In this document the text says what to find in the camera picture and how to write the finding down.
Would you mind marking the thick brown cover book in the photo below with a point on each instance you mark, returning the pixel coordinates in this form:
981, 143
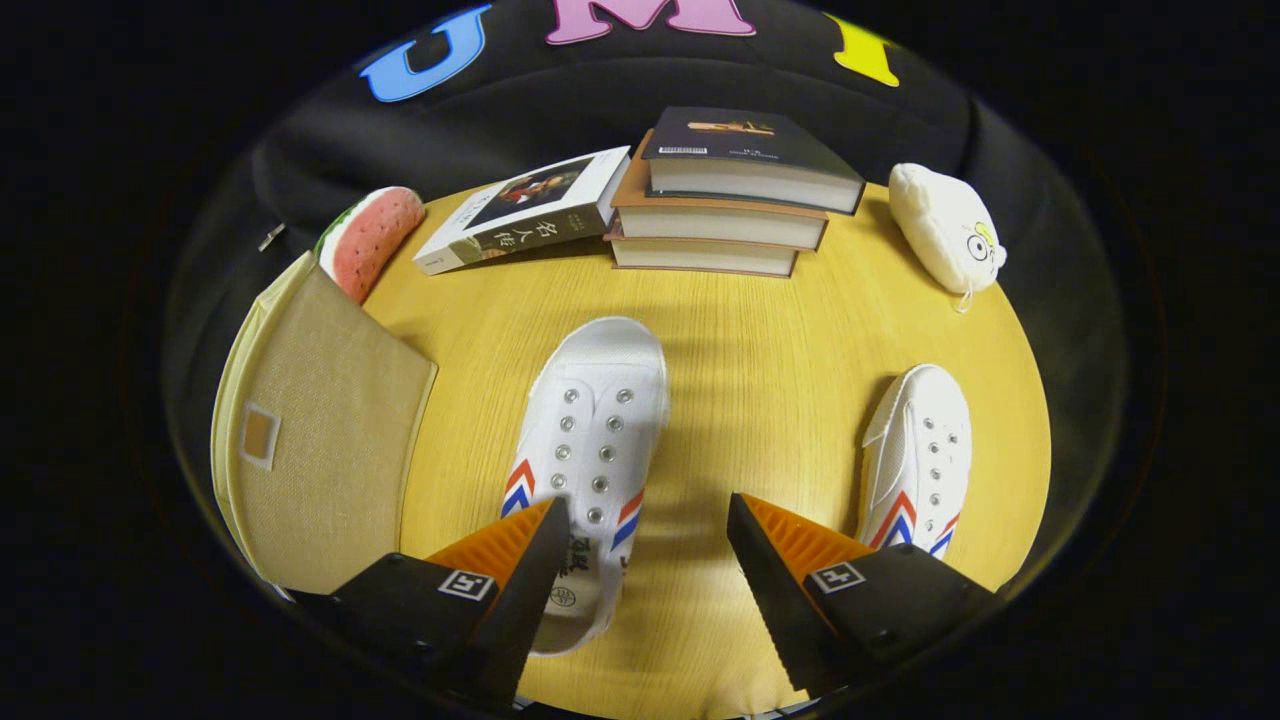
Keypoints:
720, 225

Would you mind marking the beige fabric storage box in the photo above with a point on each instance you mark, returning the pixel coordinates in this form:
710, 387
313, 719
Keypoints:
340, 420

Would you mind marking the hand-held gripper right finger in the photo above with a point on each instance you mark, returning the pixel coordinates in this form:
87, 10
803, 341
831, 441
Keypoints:
775, 600

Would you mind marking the white canvas shoe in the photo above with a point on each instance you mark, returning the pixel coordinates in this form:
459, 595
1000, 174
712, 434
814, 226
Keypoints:
925, 410
600, 380

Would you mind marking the black backdrop cloth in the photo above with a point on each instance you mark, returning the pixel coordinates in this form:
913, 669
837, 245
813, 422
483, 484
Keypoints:
800, 70

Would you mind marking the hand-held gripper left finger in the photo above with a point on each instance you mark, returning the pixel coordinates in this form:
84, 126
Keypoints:
520, 610

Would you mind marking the silver clip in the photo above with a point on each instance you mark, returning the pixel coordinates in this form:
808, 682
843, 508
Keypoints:
271, 237

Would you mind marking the white plush pouch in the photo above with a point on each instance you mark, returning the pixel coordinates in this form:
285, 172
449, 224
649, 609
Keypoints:
940, 220

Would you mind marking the black cover book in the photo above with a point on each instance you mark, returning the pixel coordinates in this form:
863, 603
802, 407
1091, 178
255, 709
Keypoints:
740, 145

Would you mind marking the white portrait cover book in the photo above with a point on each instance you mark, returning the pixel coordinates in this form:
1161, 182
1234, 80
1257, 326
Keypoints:
600, 175

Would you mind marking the thin brown cover book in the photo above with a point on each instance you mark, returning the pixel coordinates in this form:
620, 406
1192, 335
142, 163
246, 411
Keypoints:
700, 255

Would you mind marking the watermelon slice plush toy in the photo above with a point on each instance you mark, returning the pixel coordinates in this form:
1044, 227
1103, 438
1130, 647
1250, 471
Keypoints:
375, 240

